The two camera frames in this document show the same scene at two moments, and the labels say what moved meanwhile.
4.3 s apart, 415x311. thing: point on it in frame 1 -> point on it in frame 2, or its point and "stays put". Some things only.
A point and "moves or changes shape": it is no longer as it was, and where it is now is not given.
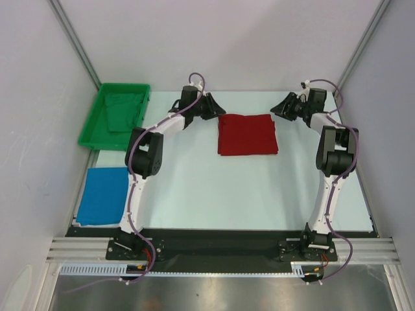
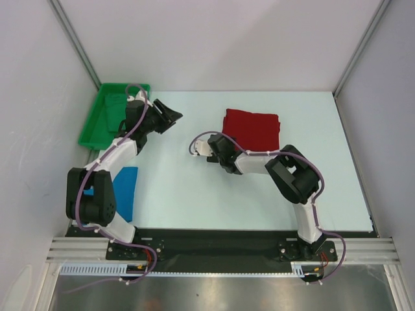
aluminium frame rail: x=81 y=250 stays put
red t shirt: x=251 y=134 moves or changes shape
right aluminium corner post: x=380 y=10 stays put
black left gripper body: x=199 y=108 -> x=154 y=122
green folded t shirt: x=122 y=111 stays put
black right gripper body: x=301 y=107 -> x=216 y=158
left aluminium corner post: x=74 y=40 stays put
